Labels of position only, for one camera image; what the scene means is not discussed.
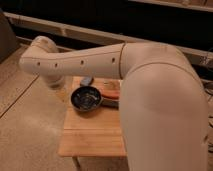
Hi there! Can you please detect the dark ceramic bowl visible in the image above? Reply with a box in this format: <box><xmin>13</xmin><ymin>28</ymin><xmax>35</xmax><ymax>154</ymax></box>
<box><xmin>70</xmin><ymin>86</ymin><xmax>102</xmax><ymax>112</ymax></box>

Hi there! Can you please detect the grey panel at left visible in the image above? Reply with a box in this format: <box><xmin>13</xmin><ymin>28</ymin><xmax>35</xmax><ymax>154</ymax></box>
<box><xmin>0</xmin><ymin>8</ymin><xmax>20</xmax><ymax>63</ymax></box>

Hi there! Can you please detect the blue grey sponge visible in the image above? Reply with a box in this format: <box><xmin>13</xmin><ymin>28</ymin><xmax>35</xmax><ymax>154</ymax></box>
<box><xmin>80</xmin><ymin>77</ymin><xmax>93</xmax><ymax>86</ymax></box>

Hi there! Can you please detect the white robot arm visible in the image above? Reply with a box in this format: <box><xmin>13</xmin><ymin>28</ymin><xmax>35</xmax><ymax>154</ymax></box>
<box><xmin>20</xmin><ymin>36</ymin><xmax>209</xmax><ymax>171</ymax></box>

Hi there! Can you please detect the orange carrot toy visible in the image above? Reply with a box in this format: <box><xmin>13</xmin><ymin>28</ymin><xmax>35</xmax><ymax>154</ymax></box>
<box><xmin>101</xmin><ymin>91</ymin><xmax>119</xmax><ymax>99</ymax></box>

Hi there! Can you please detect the wooden table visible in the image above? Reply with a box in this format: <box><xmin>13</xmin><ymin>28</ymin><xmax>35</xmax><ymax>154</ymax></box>
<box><xmin>58</xmin><ymin>75</ymin><xmax>128</xmax><ymax>158</ymax></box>

